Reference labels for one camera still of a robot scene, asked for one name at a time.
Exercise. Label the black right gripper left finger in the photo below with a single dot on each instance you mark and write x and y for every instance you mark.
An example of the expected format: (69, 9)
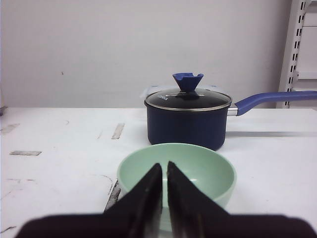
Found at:
(137, 214)

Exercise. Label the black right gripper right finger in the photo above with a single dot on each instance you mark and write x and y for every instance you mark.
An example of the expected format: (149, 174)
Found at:
(192, 213)

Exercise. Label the green bowl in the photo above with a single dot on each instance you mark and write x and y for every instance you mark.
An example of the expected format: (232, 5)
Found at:
(209, 171)

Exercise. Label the dark blue saucepan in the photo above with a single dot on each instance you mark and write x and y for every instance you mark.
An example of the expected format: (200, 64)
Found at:
(208, 128)

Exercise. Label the glass pot lid blue knob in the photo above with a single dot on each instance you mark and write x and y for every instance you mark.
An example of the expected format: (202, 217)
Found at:
(188, 97)

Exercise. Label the white slotted shelf upright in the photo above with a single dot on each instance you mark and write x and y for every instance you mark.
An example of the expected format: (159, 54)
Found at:
(299, 68)

